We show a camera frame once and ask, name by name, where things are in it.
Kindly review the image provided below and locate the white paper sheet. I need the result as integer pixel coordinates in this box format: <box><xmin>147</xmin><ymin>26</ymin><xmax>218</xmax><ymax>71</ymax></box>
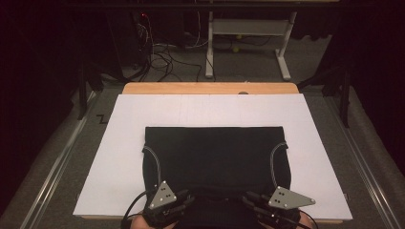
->
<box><xmin>73</xmin><ymin>93</ymin><xmax>353</xmax><ymax>221</ymax></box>

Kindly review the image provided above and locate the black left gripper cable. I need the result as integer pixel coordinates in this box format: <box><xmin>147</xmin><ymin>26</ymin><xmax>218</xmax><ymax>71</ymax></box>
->
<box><xmin>120</xmin><ymin>190</ymin><xmax>151</xmax><ymax>229</ymax></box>

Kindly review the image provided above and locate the metal floor rail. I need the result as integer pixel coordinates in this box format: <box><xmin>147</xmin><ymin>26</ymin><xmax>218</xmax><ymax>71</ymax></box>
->
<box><xmin>324</xmin><ymin>94</ymin><xmax>405</xmax><ymax>229</ymax></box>
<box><xmin>18</xmin><ymin>90</ymin><xmax>98</xmax><ymax>229</ymax></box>

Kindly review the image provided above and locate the person's right hand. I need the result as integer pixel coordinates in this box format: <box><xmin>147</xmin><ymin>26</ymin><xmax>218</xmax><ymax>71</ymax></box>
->
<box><xmin>294</xmin><ymin>211</ymin><xmax>315</xmax><ymax>229</ymax></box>

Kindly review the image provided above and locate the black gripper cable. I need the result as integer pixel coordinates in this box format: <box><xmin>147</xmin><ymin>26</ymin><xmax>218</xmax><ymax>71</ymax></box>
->
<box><xmin>120</xmin><ymin>190</ymin><xmax>151</xmax><ymax>229</ymax></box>
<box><xmin>299</xmin><ymin>208</ymin><xmax>320</xmax><ymax>229</ymax></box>

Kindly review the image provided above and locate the white metal table frame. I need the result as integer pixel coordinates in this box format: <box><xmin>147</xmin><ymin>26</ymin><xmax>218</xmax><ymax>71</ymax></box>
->
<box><xmin>204</xmin><ymin>10</ymin><xmax>299</xmax><ymax>81</ymax></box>

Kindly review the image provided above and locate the black stand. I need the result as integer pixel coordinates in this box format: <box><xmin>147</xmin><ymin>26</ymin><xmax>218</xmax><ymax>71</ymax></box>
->
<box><xmin>297</xmin><ymin>63</ymin><xmax>352</xmax><ymax>129</ymax></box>
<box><xmin>75</xmin><ymin>60</ymin><xmax>104</xmax><ymax>121</ymax></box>

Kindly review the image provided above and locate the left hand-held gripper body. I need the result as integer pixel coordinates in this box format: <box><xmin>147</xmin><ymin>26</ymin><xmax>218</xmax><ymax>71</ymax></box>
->
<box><xmin>141</xmin><ymin>179</ymin><xmax>184</xmax><ymax>229</ymax></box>

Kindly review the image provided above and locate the black knitted vest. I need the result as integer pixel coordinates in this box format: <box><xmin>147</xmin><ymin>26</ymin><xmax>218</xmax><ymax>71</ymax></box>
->
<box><xmin>141</xmin><ymin>126</ymin><xmax>292</xmax><ymax>229</ymax></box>

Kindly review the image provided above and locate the wooden table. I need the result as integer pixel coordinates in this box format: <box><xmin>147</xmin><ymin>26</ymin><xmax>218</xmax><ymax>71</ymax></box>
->
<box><xmin>79</xmin><ymin>81</ymin><xmax>344</xmax><ymax>225</ymax></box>

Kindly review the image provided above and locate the person's left hand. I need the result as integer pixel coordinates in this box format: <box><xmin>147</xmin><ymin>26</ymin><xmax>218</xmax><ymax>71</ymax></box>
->
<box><xmin>131</xmin><ymin>213</ymin><xmax>179</xmax><ymax>229</ymax></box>

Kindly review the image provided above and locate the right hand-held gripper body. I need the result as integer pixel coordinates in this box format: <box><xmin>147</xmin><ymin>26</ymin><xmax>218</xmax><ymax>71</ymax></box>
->
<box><xmin>254</xmin><ymin>185</ymin><xmax>317</xmax><ymax>229</ymax></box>

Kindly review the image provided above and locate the tangle of floor cables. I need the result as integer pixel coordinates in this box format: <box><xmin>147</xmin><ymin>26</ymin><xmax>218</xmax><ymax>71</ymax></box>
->
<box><xmin>135</xmin><ymin>12</ymin><xmax>218</xmax><ymax>83</ymax></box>

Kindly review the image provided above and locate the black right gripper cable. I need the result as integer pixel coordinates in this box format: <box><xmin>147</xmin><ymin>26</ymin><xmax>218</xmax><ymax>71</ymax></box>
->
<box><xmin>299</xmin><ymin>208</ymin><xmax>320</xmax><ymax>229</ymax></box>

